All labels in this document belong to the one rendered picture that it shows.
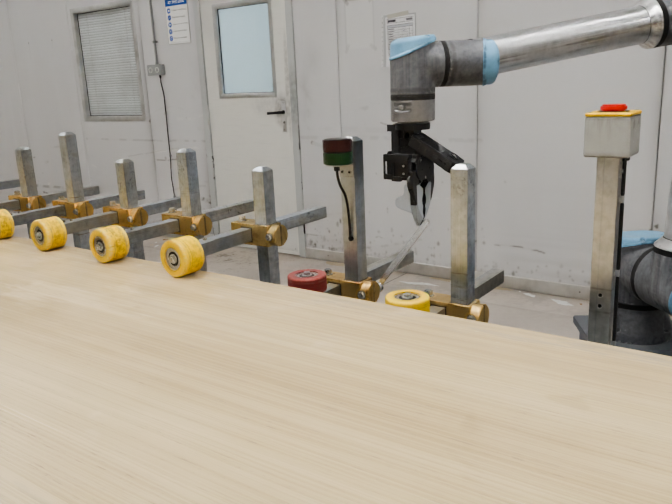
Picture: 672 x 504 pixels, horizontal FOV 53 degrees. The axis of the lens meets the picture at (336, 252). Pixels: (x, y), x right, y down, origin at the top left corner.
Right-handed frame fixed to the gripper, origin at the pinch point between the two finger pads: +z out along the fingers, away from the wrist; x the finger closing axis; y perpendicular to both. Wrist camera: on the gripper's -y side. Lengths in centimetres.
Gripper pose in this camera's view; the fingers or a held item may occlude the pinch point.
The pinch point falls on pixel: (422, 219)
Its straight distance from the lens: 142.3
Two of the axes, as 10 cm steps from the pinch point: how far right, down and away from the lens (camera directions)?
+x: -5.8, 2.3, -7.8
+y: -8.1, -1.2, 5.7
